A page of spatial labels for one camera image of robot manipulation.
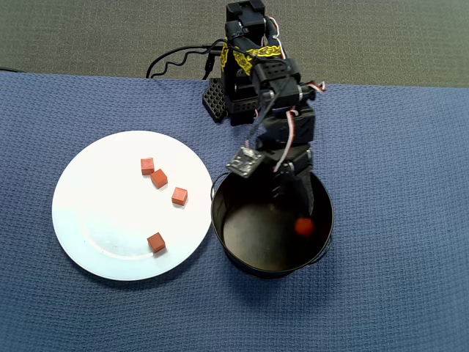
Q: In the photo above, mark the yellow patterned tape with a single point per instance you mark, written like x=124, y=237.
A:
x=256, y=51

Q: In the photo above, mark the small wrist camera board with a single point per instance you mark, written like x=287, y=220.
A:
x=243, y=162

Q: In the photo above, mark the blue woven tablecloth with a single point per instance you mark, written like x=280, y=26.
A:
x=366, y=220

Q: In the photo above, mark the white round plate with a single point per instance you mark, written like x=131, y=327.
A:
x=110, y=220

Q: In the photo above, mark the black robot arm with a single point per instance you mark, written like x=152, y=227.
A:
x=278, y=73

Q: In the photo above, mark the red cube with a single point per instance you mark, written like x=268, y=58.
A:
x=156, y=242
x=304, y=226
x=179, y=196
x=147, y=166
x=159, y=178

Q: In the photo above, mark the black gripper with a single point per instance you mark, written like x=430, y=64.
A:
x=301, y=169

